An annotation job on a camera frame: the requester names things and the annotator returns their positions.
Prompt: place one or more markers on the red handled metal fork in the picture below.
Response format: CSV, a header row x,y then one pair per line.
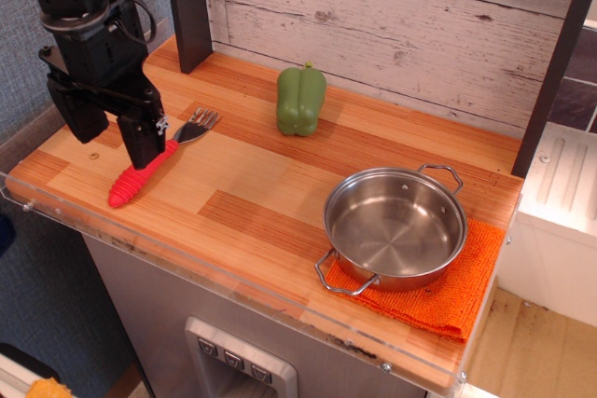
x,y
131,181

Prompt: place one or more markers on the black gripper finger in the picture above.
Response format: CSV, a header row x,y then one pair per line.
x,y
84,118
144,140

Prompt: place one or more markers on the orange woven cloth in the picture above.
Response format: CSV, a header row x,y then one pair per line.
x,y
448,306

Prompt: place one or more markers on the stainless steel pot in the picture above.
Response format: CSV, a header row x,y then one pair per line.
x,y
393,229

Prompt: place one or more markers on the green toy bell pepper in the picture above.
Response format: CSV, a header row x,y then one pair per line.
x,y
301,94

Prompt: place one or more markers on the yellow object at corner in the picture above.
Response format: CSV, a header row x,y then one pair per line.
x,y
48,388

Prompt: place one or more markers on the grey toy fridge cabinet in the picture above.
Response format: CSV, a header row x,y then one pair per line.
x,y
154,305

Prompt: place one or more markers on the clear acrylic edge guard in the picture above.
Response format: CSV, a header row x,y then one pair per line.
x,y
257,372

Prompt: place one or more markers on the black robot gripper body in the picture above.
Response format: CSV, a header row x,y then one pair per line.
x,y
102,52

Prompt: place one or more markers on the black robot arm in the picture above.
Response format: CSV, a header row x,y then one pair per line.
x,y
96,70

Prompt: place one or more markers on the white toy sink unit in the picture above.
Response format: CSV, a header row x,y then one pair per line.
x,y
549,257

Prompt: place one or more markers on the dark right shelf post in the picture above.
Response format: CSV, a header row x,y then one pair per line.
x,y
563,52

